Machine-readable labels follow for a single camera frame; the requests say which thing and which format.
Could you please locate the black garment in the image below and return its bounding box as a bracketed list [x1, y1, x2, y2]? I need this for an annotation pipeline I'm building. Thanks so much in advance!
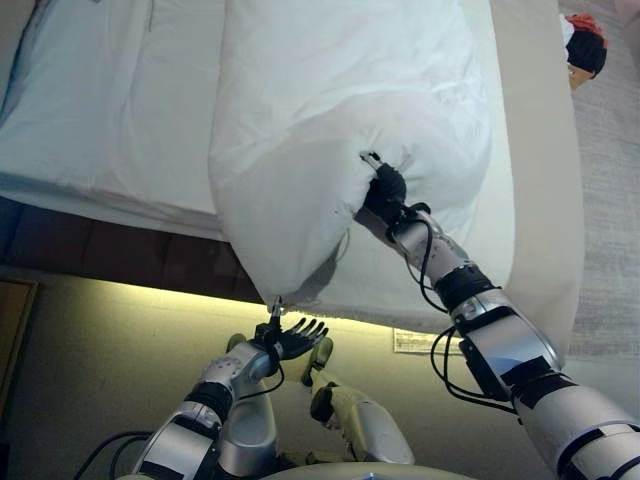
[564, 29, 609, 81]

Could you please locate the white duvet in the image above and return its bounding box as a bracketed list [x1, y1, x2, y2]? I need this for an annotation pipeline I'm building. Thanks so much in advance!
[207, 0, 495, 324]

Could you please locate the white fitted bed sheet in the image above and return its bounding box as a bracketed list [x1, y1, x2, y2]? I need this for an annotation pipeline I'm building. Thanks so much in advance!
[0, 0, 227, 237]

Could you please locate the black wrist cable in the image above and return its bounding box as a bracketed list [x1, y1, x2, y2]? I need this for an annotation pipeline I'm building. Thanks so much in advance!
[398, 201, 452, 315]
[238, 349, 287, 402]

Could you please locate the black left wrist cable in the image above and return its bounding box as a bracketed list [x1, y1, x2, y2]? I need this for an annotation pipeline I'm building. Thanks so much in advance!
[238, 349, 287, 402]

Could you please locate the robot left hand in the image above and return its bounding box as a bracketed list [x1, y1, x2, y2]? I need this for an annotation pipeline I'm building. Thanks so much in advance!
[254, 294, 331, 361]

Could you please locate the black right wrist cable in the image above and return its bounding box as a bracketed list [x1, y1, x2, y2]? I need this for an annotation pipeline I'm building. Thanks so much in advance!
[398, 201, 452, 315]

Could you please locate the beige bedspread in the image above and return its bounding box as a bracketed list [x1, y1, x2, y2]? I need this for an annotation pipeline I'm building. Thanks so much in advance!
[487, 0, 582, 372]

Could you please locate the black right elbow cable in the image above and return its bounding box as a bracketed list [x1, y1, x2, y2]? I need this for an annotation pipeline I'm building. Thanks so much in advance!
[429, 325, 517, 415]

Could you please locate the woven laundry basket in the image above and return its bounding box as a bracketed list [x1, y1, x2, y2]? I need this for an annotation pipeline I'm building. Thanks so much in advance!
[567, 64, 597, 92]

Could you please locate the silver robot right leg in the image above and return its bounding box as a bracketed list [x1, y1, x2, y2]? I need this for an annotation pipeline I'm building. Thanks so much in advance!
[308, 378, 417, 467]

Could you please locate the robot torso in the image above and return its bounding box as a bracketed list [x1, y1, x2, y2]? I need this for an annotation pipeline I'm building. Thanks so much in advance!
[269, 462, 476, 480]

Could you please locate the dark robot right foot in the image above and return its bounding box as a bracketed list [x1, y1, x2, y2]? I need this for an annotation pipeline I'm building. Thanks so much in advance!
[298, 334, 336, 387]

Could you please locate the dark left elbow cable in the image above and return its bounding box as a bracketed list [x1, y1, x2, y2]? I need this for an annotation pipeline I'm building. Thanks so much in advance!
[73, 431, 152, 480]

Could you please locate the white garment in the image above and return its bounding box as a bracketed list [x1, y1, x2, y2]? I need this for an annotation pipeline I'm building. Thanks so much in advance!
[556, 12, 572, 67]

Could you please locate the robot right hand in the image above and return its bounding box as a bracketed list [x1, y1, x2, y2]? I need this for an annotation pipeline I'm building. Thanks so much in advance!
[359, 150, 409, 227]

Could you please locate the dark brown bed frame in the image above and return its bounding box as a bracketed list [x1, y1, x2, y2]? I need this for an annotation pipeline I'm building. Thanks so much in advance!
[0, 194, 267, 307]

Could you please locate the red garment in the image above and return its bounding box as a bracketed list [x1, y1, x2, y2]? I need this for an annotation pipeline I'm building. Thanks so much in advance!
[564, 12, 609, 49]

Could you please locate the white bed mattress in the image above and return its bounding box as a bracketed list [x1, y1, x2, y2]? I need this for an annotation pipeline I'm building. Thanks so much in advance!
[392, 0, 640, 362]

